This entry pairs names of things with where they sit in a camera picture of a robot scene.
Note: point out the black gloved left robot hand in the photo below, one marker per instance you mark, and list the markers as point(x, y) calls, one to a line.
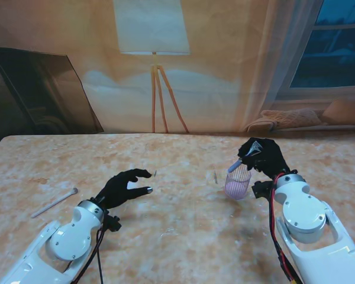
point(115, 192)

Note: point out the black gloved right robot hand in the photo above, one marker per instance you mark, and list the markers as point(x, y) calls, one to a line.
point(272, 159)

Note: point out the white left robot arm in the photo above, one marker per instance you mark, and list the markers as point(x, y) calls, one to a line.
point(62, 242)

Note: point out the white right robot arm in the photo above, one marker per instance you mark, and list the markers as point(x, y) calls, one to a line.
point(304, 219)

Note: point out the printed room backdrop cloth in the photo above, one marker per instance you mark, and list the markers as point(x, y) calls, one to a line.
point(210, 74)

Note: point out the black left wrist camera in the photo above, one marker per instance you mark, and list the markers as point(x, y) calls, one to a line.
point(112, 223)

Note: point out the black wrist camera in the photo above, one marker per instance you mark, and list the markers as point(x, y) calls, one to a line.
point(112, 223)
point(261, 189)

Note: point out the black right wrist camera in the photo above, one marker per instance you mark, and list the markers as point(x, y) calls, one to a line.
point(261, 189)

